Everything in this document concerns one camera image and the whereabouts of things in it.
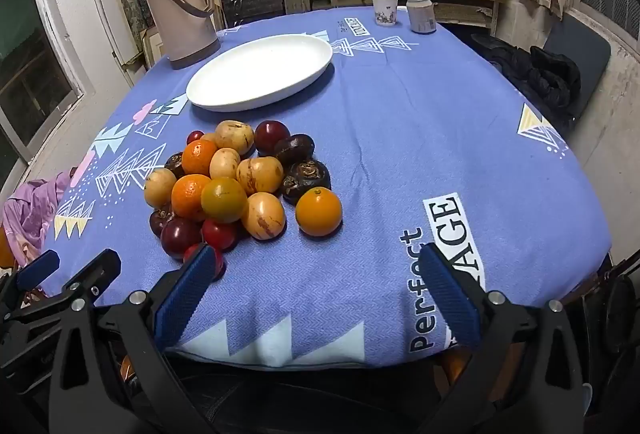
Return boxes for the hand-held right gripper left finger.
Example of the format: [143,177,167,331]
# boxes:
[48,243,221,434]

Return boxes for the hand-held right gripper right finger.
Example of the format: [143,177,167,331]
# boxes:
[418,243,586,434]

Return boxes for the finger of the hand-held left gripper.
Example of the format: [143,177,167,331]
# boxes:
[5,249,122,322]
[0,250,61,315]

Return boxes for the yellow pepino melon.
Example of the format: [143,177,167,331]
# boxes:
[241,192,287,241]
[236,156,285,195]
[215,120,256,156]
[209,147,242,181]
[144,168,178,209]

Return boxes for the yellow-green tangerine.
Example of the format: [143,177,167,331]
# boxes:
[201,177,249,223]

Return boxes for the smooth round orange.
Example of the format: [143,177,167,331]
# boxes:
[295,188,344,237]

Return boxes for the white oval plate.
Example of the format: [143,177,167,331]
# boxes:
[186,34,334,111]

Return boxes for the purple crumpled cloth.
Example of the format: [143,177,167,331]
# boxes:
[0,169,76,265]

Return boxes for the person's dark trousers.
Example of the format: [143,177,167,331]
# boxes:
[165,354,451,434]

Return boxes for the blue printed tablecloth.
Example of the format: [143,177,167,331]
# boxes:
[40,6,613,372]

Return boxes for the black padded jacket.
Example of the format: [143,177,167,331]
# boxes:
[470,34,583,117]

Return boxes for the white leaning board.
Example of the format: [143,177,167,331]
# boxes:
[88,0,133,69]

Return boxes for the beige thermos flask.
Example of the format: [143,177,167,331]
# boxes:
[141,0,221,70]

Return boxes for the pale drink can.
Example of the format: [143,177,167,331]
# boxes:
[406,0,437,34]

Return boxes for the dark grey chair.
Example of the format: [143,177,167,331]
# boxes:
[542,11,613,125]

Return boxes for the white printed paper cup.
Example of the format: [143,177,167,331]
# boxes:
[371,0,400,27]

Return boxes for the aluminium frame window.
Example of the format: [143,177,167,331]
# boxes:
[0,0,96,195]

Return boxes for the pale wooden picture frame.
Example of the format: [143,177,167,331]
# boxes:
[122,26,171,69]

